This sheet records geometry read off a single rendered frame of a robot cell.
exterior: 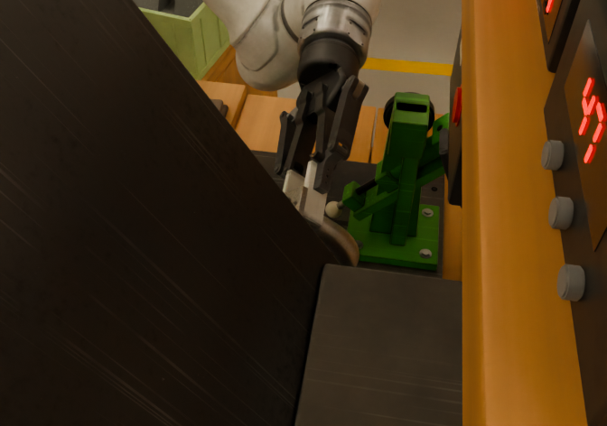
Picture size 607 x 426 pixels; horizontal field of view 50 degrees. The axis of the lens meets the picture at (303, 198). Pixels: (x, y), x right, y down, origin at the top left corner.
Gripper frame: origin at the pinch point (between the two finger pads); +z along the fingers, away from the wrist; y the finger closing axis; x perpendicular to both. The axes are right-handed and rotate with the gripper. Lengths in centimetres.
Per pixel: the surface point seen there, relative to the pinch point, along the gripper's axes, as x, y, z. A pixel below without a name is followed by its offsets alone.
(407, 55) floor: 131, -113, -174
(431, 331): 4.9, 15.2, 15.3
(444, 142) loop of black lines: 8.0, 12.6, -7.5
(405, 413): 2.2, 15.5, 23.0
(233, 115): 14, -47, -40
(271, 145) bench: 21, -41, -34
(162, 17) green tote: -1, -63, -65
